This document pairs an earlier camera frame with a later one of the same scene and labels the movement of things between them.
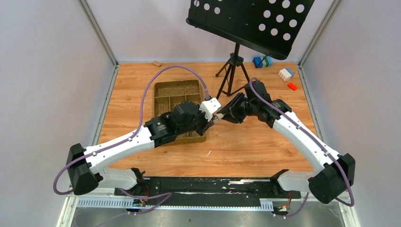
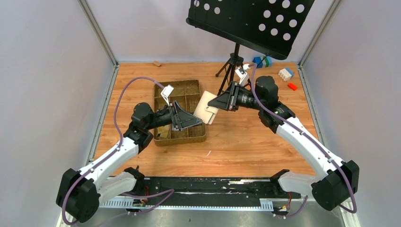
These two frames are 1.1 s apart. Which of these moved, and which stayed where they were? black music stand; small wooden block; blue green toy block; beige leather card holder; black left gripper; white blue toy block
Moved: black left gripper; beige leather card holder
Stayed: white blue toy block; small wooden block; blue green toy block; black music stand
